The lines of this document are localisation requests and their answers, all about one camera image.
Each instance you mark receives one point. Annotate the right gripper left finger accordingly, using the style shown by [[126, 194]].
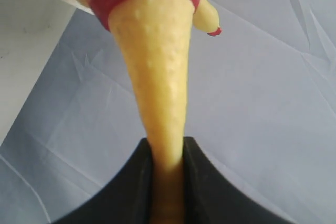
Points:
[[125, 199]]

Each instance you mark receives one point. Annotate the blue backdrop cloth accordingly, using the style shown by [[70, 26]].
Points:
[[261, 105]]

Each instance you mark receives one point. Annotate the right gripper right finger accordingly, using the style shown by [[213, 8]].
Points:
[[210, 198]]

